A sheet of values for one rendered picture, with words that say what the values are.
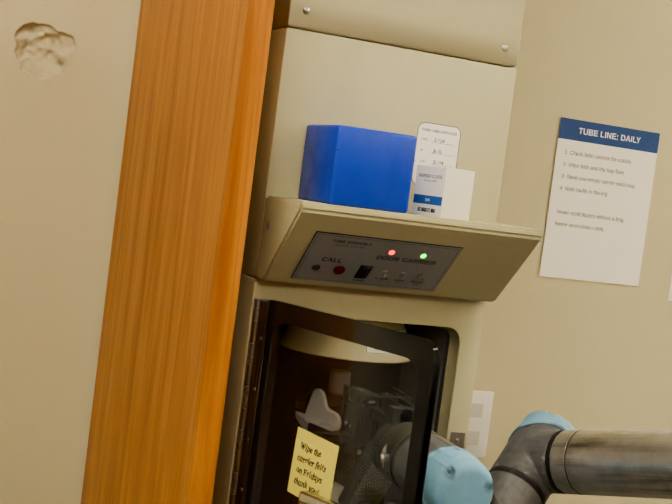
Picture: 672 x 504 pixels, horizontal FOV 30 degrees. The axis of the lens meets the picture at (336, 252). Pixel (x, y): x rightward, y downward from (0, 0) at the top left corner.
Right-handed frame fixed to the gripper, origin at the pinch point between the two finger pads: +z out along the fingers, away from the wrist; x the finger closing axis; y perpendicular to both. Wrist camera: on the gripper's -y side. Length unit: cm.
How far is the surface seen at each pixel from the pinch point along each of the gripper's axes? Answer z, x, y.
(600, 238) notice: 34, -61, 26
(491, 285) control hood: -14.2, -11.7, 22.1
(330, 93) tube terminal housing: -8.3, 11.2, 42.7
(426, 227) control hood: -20.3, 1.8, 28.9
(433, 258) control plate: -16.9, -1.5, 25.0
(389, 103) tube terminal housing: -8.3, 3.2, 42.6
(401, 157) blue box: -19.4, 5.9, 36.5
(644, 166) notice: 35, -68, 39
